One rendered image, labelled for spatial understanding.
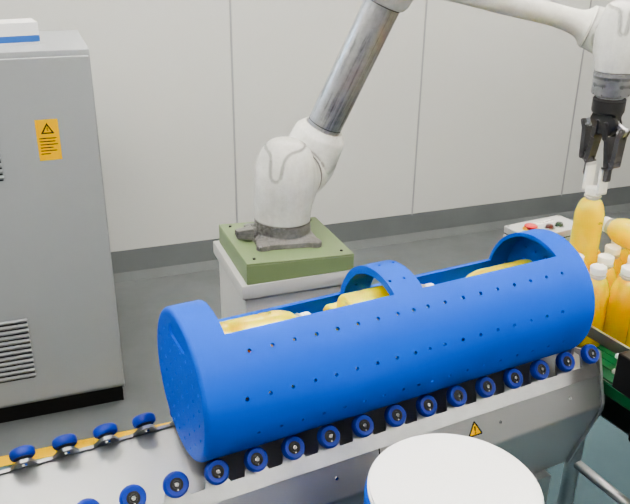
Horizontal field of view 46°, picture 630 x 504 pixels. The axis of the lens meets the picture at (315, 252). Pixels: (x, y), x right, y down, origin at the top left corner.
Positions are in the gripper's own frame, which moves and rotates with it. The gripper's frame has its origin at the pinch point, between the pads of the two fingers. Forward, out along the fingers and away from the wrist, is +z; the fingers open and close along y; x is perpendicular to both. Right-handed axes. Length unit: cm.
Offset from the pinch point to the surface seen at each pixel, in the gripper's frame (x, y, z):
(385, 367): -76, 27, 17
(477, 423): -51, 25, 39
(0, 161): -124, -146, 20
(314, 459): -89, 24, 36
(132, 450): -119, 6, 36
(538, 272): -36.8, 21.8, 8.4
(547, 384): -31, 24, 36
